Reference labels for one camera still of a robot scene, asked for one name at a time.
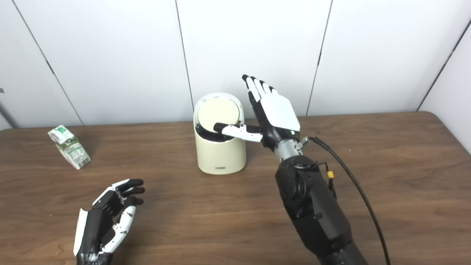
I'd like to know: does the cream round bin lid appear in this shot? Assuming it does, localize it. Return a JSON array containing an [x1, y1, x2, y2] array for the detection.
[[198, 98, 240, 133]]

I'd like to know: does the black trash bag liner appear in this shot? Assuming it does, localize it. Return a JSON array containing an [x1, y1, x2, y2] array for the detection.
[[195, 123, 243, 142]]

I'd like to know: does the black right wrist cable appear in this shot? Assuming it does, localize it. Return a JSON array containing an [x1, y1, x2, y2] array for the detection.
[[307, 136, 391, 265]]

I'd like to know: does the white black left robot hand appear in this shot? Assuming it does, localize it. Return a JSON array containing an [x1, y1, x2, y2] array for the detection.
[[73, 179, 145, 265]]

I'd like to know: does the green white milk carton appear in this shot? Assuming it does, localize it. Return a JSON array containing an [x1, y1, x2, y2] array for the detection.
[[47, 125, 91, 170]]

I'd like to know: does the cream-colored cylindrical bin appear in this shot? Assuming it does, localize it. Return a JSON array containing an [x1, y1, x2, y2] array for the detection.
[[193, 92, 247, 175]]

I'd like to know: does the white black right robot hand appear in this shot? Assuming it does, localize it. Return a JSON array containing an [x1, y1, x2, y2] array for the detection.
[[213, 74, 301, 151]]

